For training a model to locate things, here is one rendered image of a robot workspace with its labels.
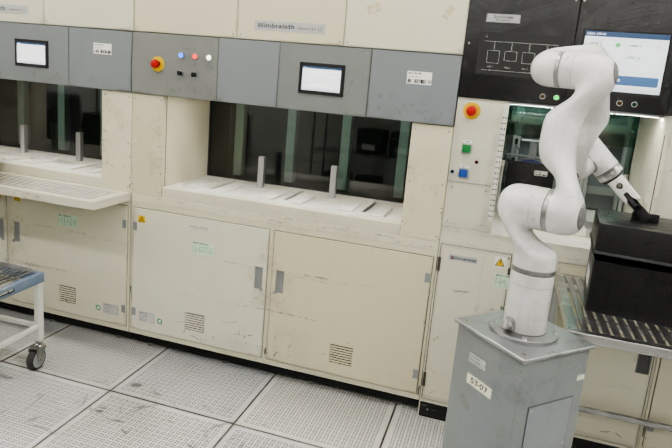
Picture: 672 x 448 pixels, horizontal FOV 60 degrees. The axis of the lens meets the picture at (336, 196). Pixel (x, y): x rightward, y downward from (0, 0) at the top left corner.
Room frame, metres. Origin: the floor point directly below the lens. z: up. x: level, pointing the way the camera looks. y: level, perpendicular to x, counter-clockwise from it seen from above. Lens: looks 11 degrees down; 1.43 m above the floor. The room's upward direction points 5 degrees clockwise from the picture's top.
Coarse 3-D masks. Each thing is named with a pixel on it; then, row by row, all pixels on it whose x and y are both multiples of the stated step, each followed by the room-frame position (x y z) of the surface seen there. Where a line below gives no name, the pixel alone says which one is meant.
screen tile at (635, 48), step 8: (632, 48) 2.16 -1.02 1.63; (640, 48) 2.16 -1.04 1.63; (648, 48) 2.15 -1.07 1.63; (664, 48) 2.13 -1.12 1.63; (656, 56) 2.14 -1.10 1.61; (624, 64) 2.17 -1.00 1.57; (632, 64) 2.16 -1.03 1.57; (640, 64) 2.15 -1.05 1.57; (648, 64) 2.15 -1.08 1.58; (656, 64) 2.14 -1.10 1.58; (632, 72) 2.16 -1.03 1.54; (640, 72) 2.15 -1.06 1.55; (648, 72) 2.14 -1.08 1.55; (656, 72) 2.14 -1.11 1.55
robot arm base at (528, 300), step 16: (512, 272) 1.56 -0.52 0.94; (512, 288) 1.55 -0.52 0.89; (528, 288) 1.52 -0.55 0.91; (544, 288) 1.51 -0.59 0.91; (512, 304) 1.54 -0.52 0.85; (528, 304) 1.51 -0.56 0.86; (544, 304) 1.52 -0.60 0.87; (496, 320) 1.61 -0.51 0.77; (512, 320) 1.53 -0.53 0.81; (528, 320) 1.51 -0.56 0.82; (544, 320) 1.52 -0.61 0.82; (512, 336) 1.50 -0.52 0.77; (528, 336) 1.51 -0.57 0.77; (544, 336) 1.52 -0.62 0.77
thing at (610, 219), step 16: (608, 224) 1.77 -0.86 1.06; (624, 224) 1.79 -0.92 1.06; (640, 224) 1.81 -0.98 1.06; (656, 224) 1.83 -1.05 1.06; (592, 240) 1.91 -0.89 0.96; (608, 240) 1.77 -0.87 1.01; (624, 240) 1.75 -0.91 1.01; (640, 240) 1.74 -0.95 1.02; (656, 240) 1.72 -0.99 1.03; (624, 256) 1.75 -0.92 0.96; (640, 256) 1.73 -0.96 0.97; (656, 256) 1.72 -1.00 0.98
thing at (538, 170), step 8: (536, 144) 2.81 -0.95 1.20; (512, 160) 2.76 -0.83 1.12; (512, 168) 2.75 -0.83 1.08; (520, 168) 2.74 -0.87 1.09; (528, 168) 2.73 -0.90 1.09; (536, 168) 2.72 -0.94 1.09; (544, 168) 2.72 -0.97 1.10; (512, 176) 2.75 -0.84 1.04; (520, 176) 2.74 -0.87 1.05; (528, 176) 2.73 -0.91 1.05; (536, 176) 2.72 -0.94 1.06; (544, 176) 2.71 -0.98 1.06; (552, 176) 2.70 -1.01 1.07; (504, 184) 2.82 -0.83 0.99; (528, 184) 2.73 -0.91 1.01; (536, 184) 2.72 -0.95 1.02; (544, 184) 2.71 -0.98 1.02; (552, 184) 2.70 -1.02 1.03
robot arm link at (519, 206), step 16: (512, 192) 1.58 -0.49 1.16; (528, 192) 1.56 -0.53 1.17; (544, 192) 1.54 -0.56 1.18; (512, 208) 1.56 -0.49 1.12; (528, 208) 1.54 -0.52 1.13; (512, 224) 1.56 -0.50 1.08; (528, 224) 1.55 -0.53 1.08; (512, 240) 1.56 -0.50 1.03; (528, 240) 1.55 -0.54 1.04; (528, 256) 1.52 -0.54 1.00; (544, 256) 1.52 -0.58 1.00; (528, 272) 1.52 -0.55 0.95; (544, 272) 1.51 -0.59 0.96
